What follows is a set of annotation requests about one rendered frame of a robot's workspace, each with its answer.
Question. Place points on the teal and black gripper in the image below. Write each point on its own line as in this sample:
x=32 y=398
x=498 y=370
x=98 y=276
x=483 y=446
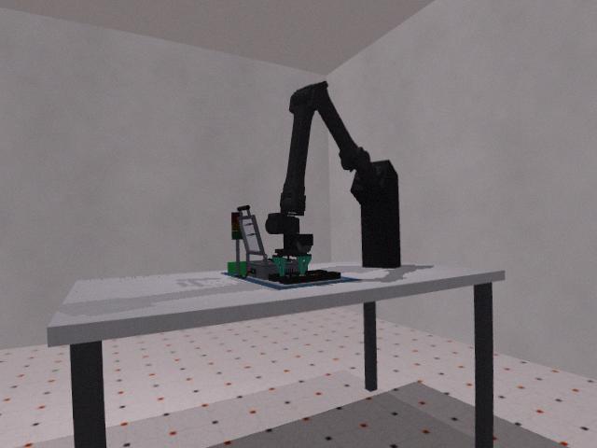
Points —
x=278 y=259

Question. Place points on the green bin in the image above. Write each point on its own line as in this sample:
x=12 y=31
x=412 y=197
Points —
x=232 y=267

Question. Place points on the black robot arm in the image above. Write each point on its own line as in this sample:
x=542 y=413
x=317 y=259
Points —
x=303 y=103

